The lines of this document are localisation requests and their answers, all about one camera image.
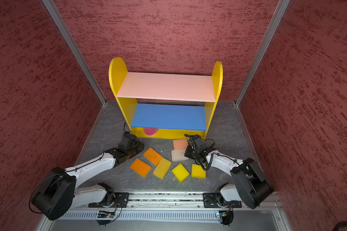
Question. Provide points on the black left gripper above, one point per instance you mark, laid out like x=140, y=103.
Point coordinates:
x=140, y=148

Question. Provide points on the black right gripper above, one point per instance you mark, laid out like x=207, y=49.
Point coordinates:
x=187, y=153

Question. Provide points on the peach orange sponge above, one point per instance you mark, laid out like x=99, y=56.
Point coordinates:
x=180, y=144

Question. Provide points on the white sponge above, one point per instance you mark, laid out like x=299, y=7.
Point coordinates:
x=178, y=155

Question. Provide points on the round pink smiley sponge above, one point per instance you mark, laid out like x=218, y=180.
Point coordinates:
x=150, y=131

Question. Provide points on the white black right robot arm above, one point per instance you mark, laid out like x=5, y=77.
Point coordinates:
x=250, y=184

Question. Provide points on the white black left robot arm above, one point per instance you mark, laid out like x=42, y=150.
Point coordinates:
x=61, y=189

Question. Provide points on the yellow shelf with coloured boards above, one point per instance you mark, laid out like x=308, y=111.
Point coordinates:
x=174, y=104

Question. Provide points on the bright yellow square sponge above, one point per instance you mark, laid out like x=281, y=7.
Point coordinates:
x=198, y=172

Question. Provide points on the orange sponge lower left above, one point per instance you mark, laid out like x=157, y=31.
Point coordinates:
x=140, y=167

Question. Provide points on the orange sponge upper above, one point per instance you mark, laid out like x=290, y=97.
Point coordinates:
x=153, y=156

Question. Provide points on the bright yellow diamond sponge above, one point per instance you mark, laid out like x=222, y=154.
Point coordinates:
x=180, y=173

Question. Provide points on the pale yellow sponge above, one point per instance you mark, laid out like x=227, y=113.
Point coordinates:
x=162, y=168

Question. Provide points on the right circuit board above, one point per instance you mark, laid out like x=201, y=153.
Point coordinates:
x=225, y=215

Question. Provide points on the circuit board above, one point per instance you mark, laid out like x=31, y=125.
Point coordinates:
x=225, y=215
x=105, y=214

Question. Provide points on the left circuit board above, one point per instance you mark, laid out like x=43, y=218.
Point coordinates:
x=105, y=214

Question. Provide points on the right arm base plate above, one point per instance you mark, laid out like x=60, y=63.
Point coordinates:
x=215, y=200

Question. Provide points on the aluminium mounting rail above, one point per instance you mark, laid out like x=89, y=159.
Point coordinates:
x=175, y=200

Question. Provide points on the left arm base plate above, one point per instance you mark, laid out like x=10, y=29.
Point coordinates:
x=112, y=200

